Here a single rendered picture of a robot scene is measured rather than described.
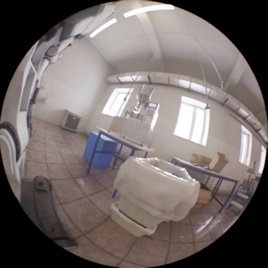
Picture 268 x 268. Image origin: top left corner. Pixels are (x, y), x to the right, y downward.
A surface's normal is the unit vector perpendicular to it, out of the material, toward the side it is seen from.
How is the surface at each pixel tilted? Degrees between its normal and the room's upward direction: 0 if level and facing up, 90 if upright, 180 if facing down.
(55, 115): 90
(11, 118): 90
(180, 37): 180
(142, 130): 90
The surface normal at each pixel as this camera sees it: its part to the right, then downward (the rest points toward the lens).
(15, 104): 0.78, 0.28
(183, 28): -0.37, 0.93
